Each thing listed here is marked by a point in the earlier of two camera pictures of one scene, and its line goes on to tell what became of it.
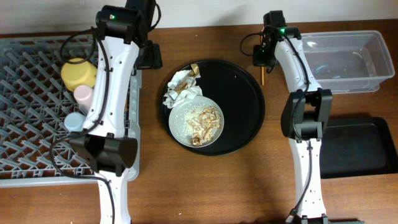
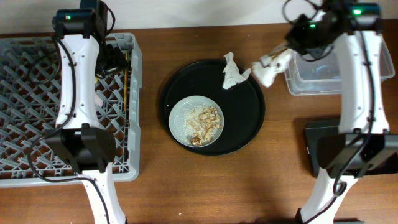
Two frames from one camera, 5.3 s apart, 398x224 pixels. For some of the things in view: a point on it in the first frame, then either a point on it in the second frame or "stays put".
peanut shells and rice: [199, 122] stays put
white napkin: [181, 86] → [233, 74]
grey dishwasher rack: [35, 147] stays put
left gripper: [155, 61] → [119, 60]
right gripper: [257, 59] → [294, 37]
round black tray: [240, 98] stays put
